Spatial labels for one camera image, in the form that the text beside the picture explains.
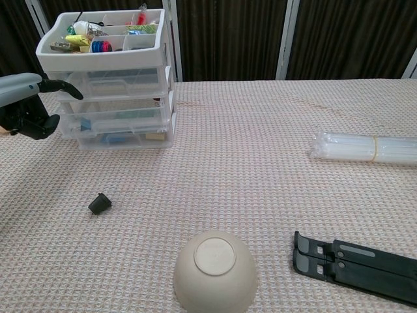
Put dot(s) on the peach coloured ball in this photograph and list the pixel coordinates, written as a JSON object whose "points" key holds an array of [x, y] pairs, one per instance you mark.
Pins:
{"points": [[2, 130]]}

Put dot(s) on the yellow packet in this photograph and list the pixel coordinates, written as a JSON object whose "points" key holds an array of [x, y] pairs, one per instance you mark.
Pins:
{"points": [[76, 40]]}

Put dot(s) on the beige upturned bowl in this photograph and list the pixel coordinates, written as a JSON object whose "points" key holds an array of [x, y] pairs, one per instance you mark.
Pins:
{"points": [[215, 274]]}

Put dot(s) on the white round bottle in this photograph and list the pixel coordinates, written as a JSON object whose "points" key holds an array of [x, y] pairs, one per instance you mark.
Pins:
{"points": [[80, 26]]}

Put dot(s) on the green candy wrapper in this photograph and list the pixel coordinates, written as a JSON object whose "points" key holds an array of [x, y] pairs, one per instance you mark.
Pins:
{"points": [[69, 31]]}

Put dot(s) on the blue green packet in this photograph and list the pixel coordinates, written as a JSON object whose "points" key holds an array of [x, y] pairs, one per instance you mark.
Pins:
{"points": [[140, 29]]}

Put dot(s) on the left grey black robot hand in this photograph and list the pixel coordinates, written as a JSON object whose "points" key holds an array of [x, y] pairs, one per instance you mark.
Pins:
{"points": [[19, 88]]}

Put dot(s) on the red white packet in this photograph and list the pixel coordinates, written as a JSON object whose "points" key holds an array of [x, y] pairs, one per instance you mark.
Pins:
{"points": [[142, 16]]}

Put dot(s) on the beige woven tablecloth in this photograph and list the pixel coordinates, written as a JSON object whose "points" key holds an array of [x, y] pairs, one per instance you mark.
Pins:
{"points": [[228, 163]]}

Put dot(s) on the blue block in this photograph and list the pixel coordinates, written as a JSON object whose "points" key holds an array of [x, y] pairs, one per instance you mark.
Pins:
{"points": [[110, 138]]}

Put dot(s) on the coloured thread spools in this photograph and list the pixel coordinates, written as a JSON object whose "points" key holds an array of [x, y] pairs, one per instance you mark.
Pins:
{"points": [[101, 47]]}

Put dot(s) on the blue binder clip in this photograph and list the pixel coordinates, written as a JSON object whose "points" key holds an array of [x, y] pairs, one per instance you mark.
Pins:
{"points": [[85, 124]]}

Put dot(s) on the clear plastic drawer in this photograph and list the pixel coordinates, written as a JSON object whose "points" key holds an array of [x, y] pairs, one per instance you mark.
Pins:
{"points": [[130, 81], [133, 143], [137, 121]]}

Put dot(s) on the black folding stand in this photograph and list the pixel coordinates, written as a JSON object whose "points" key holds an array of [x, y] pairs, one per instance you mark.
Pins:
{"points": [[358, 270]]}

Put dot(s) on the pack of clear sticks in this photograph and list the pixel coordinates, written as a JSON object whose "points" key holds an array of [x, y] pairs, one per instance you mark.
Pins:
{"points": [[365, 146]]}

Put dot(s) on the white drawer organizer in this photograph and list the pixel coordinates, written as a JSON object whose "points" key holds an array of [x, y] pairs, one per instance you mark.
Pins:
{"points": [[97, 60]]}

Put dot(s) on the black folding screen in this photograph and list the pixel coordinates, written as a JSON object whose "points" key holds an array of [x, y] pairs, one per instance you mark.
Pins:
{"points": [[228, 39]]}

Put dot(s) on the patterned badge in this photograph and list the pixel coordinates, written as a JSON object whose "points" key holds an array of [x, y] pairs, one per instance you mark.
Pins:
{"points": [[60, 45]]}

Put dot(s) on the beige block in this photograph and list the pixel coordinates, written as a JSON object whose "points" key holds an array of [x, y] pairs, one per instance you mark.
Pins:
{"points": [[156, 136]]}

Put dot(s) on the small black plug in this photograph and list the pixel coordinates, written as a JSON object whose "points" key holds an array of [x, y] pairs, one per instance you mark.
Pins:
{"points": [[99, 203]]}

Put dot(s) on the flat green card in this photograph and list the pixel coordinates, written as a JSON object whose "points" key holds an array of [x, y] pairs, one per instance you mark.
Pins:
{"points": [[137, 114]]}

